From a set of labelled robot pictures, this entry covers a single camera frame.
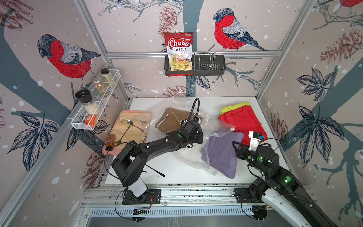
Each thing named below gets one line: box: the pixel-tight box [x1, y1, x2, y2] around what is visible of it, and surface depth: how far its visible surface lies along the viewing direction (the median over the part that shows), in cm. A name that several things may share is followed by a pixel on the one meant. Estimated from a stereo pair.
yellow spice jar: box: [100, 68, 116, 88], surface depth 83 cm
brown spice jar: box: [92, 76, 110, 99], surface depth 76 cm
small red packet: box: [84, 114, 97, 128], surface depth 67 cm
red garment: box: [219, 104, 268, 149], surface depth 92 cm
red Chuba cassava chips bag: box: [163, 31, 194, 77], surface depth 85 cm
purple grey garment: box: [200, 131, 244, 179], surface depth 76 cm
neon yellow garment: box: [219, 101, 251, 115], surface depth 100 cm
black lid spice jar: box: [74, 89, 101, 115], surface depth 67 cm
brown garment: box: [155, 107, 203, 133], surface depth 103 cm
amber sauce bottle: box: [105, 133, 116, 151], surface depth 94 cm
